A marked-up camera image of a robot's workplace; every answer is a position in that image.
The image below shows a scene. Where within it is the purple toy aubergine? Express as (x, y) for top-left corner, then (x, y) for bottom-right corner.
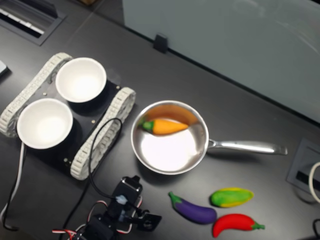
(168, 191), (218, 225)

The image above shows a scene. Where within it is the orange toy carrot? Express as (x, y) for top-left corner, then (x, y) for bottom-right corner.
(138, 117), (189, 136)

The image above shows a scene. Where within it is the yellow green toy corn cob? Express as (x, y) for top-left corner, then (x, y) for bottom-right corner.
(209, 187), (255, 208)

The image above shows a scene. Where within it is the white bowl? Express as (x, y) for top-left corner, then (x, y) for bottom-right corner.
(16, 97), (74, 150)
(54, 57), (108, 103)

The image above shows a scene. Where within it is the red toy chilli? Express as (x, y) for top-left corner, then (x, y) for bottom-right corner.
(212, 213), (265, 238)

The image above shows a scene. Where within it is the tracked vehicle with white tracks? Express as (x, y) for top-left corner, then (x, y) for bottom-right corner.
(0, 51), (137, 181)

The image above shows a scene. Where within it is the grey laptop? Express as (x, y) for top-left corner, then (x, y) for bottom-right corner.
(0, 59), (12, 81)

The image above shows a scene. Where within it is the frosted glass partition panel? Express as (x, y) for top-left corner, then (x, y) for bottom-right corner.
(121, 0), (320, 125)

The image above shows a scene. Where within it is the gripper camera board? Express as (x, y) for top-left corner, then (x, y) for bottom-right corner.
(129, 211), (163, 232)

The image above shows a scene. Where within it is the steel pan with long handle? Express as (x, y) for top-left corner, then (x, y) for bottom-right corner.
(130, 99), (288, 176)

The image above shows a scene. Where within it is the long black cable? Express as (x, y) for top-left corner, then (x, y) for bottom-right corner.
(88, 117), (124, 201)

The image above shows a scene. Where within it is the thin black table cable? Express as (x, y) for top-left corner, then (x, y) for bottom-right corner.
(62, 183), (91, 226)

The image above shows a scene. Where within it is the white vehicle cable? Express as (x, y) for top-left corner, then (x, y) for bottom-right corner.
(0, 143), (26, 231)

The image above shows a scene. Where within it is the black partition bracket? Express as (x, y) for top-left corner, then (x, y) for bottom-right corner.
(152, 33), (168, 54)

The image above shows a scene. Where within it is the grey table cable hatch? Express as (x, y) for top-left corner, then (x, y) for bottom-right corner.
(286, 137), (320, 193)
(0, 0), (68, 46)

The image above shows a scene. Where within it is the white cable loop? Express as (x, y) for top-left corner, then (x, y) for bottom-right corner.
(308, 161), (320, 204)

